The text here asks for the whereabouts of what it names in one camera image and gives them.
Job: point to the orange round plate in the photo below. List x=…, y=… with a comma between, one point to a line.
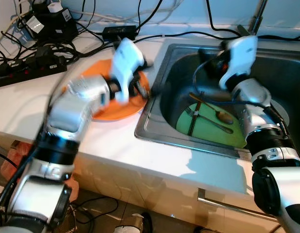
x=115, y=114

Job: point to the white tape strip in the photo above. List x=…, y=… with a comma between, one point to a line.
x=196, y=114

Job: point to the metal spoon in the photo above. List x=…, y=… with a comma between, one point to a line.
x=225, y=117

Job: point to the metal fork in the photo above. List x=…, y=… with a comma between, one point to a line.
x=213, y=124

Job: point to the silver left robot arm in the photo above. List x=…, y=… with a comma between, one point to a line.
x=72, y=109

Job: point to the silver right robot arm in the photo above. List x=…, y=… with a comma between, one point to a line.
x=252, y=94

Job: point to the white kitchen cabinet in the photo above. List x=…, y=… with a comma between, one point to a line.
x=140, y=184

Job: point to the stainless steel sink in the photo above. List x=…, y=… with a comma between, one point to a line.
x=174, y=73

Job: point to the black power adapter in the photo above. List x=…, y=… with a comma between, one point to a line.
x=119, y=32

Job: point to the metal faucet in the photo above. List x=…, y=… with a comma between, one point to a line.
x=258, y=14

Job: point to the green round plate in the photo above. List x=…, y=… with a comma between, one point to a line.
x=208, y=138

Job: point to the black charger white label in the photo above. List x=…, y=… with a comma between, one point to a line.
x=55, y=29

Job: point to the black power strip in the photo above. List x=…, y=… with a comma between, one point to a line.
x=28, y=73

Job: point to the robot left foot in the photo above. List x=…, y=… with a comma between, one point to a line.
x=132, y=224

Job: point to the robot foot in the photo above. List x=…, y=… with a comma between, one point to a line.
x=132, y=224
x=203, y=230

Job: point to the red plastic bag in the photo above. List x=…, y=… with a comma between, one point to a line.
x=21, y=153

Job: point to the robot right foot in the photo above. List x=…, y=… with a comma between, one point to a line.
x=203, y=230

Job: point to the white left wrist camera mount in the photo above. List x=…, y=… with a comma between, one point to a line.
x=125, y=63

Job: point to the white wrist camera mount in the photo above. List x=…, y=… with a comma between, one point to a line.
x=242, y=56
x=125, y=63

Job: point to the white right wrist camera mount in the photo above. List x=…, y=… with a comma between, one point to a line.
x=242, y=56

